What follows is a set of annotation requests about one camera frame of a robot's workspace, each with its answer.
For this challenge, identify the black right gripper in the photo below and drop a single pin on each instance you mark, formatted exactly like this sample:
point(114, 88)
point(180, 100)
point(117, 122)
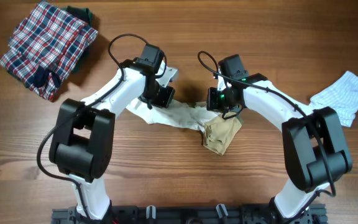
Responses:
point(212, 104)

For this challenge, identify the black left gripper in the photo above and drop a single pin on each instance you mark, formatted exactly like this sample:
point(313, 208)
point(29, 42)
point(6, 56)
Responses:
point(163, 101)

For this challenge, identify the white and tan t-shirt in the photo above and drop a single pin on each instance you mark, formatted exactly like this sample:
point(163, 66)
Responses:
point(217, 132)

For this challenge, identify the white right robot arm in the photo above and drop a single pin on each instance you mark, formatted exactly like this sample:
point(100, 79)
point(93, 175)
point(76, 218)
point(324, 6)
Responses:
point(315, 150)

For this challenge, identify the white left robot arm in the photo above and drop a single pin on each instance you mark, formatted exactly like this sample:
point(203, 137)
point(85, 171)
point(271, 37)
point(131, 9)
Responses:
point(82, 142)

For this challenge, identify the dark green folded garment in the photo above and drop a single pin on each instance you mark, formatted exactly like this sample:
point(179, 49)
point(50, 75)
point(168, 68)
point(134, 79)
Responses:
point(85, 15)

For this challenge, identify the light blue striped garment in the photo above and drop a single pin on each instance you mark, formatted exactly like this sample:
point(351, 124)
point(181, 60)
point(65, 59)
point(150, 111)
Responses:
point(341, 96)

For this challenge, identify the plaid folded shirt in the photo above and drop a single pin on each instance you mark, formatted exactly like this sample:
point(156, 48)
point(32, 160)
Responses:
point(45, 47)

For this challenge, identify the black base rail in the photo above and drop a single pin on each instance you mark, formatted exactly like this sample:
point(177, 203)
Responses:
point(253, 213)

